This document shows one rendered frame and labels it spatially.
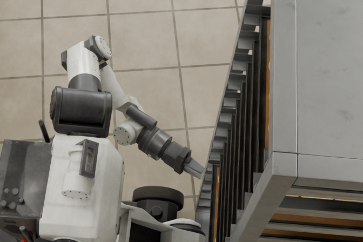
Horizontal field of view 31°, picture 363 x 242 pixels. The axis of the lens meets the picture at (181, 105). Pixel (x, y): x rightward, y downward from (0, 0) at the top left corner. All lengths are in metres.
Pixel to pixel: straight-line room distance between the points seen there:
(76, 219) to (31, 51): 1.51
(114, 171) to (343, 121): 0.91
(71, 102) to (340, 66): 0.96
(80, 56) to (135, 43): 1.14
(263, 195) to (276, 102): 0.12
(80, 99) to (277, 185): 0.96
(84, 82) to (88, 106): 0.08
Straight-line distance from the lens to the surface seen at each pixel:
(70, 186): 1.49
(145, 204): 2.43
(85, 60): 1.82
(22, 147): 1.66
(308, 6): 0.89
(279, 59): 0.84
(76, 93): 1.69
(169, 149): 1.94
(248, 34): 1.33
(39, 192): 1.61
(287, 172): 0.77
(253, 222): 0.96
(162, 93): 2.84
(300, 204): 1.02
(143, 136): 1.95
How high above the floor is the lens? 2.53
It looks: 64 degrees down
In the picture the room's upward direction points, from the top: 7 degrees clockwise
